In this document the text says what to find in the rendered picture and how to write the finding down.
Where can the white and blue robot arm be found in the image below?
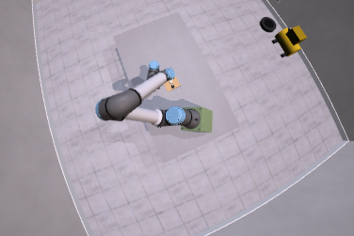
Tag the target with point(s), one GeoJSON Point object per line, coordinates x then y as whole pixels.
{"type": "Point", "coordinates": [120, 105]}

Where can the peach flat mat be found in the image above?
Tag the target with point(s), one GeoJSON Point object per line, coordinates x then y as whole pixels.
{"type": "Point", "coordinates": [168, 85]}

